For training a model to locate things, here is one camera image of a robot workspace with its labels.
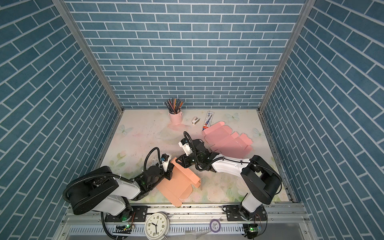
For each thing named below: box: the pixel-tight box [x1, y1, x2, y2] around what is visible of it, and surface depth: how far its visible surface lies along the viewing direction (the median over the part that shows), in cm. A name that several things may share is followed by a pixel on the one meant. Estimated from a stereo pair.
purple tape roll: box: [209, 219, 221, 233], surface depth 72 cm
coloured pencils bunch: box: [164, 97, 184, 114], surface depth 107 cm
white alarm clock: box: [144, 212, 172, 240], surface depth 68 cm
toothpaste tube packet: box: [202, 110, 215, 131], surface depth 115 cm
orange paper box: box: [156, 157, 201, 207], surface depth 82 cm
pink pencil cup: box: [168, 111, 184, 125], surface depth 110 cm
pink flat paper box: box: [202, 121, 253, 159], surface depth 106 cm
